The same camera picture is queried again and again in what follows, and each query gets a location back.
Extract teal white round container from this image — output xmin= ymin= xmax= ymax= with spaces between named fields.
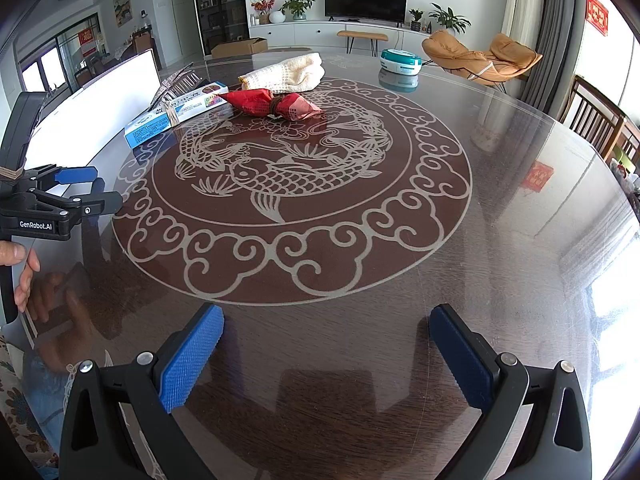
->
xmin=380 ymin=48 xmax=421 ymax=77

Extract red door poster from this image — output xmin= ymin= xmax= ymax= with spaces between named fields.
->
xmin=77 ymin=27 xmax=98 ymax=58

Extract white printed box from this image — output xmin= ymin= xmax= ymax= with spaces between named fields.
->
xmin=165 ymin=80 xmax=233 ymax=123

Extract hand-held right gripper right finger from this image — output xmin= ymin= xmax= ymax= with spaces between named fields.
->
xmin=429 ymin=304 xmax=593 ymax=480

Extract grey curtain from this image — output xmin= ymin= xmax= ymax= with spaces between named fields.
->
xmin=517 ymin=0 xmax=593 ymax=116

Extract white cardboard box container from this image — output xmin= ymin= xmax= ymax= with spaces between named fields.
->
xmin=20 ymin=48 xmax=162 ymax=201

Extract large-leaf potted plant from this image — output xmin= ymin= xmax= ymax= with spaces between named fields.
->
xmin=429 ymin=3 xmax=472 ymax=35

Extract red window decoration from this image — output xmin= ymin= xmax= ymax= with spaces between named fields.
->
xmin=586 ymin=0 xmax=610 ymax=37

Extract white television cabinet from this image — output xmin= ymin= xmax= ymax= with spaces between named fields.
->
xmin=248 ymin=19 xmax=433 ymax=56

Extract red flowers in vase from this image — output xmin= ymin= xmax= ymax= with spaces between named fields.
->
xmin=251 ymin=0 xmax=278 ymax=25

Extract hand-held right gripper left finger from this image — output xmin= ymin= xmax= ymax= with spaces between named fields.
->
xmin=59 ymin=303 xmax=224 ymax=480

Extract white patterned curtain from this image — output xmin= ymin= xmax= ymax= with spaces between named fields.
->
xmin=500 ymin=0 xmax=548 ymax=51

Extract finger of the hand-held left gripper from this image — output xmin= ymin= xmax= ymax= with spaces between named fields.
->
xmin=27 ymin=164 xmax=99 ymax=190
xmin=32 ymin=182 xmax=124 ymax=220

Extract orange lounge chair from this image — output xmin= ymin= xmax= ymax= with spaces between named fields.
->
xmin=421 ymin=30 xmax=543 ymax=93

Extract floral seat cushion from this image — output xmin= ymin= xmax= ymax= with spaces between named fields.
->
xmin=0 ymin=335 xmax=66 ymax=471

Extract dark wooden slatted chair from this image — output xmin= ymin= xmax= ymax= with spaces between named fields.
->
xmin=560 ymin=75 xmax=640 ymax=161

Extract black television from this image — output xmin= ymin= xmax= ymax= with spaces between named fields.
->
xmin=324 ymin=0 xmax=408 ymax=25

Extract rhinestone hair claw clip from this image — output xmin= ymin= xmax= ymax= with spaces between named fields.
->
xmin=149 ymin=62 xmax=208 ymax=111

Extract person's left hand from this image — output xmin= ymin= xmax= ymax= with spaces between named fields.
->
xmin=0 ymin=240 xmax=41 ymax=313

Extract black glass display cabinet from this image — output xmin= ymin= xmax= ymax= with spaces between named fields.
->
xmin=190 ymin=0 xmax=251 ymax=58

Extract wooden bench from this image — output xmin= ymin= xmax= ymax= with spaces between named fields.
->
xmin=336 ymin=30 xmax=389 ymax=55

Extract brown cardboard box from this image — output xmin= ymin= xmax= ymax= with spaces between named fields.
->
xmin=211 ymin=36 xmax=268 ymax=59

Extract red packet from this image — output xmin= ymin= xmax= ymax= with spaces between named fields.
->
xmin=218 ymin=88 xmax=323 ymax=122

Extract green plant in glass vase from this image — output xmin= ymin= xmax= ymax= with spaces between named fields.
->
xmin=281 ymin=0 xmax=316 ymax=21

